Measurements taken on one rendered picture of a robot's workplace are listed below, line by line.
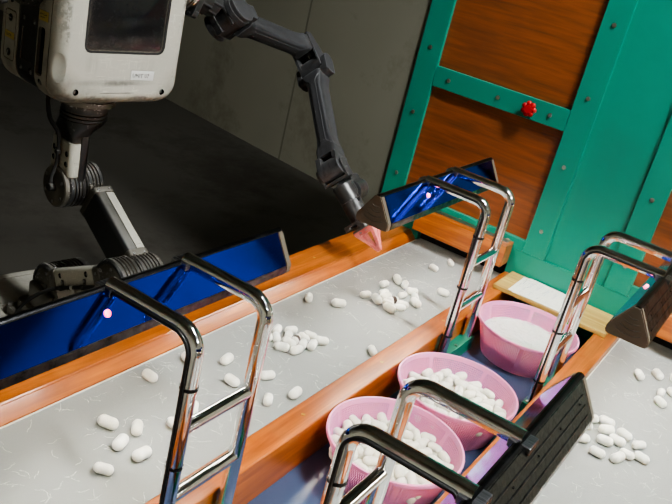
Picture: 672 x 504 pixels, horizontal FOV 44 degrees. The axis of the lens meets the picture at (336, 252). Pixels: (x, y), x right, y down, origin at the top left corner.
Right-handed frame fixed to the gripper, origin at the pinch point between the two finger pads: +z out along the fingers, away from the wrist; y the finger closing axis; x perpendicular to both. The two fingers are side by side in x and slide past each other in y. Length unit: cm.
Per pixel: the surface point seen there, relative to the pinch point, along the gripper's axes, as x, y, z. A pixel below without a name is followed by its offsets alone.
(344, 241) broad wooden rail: 14.3, 8.4, -6.5
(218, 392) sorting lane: -1, -77, 8
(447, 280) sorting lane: -2.8, 18.3, 18.0
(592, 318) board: -31, 26, 46
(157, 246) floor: 160, 84, -52
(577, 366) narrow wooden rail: -34, -3, 49
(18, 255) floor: 174, 27, -73
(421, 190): -31.7, -21.2, -6.4
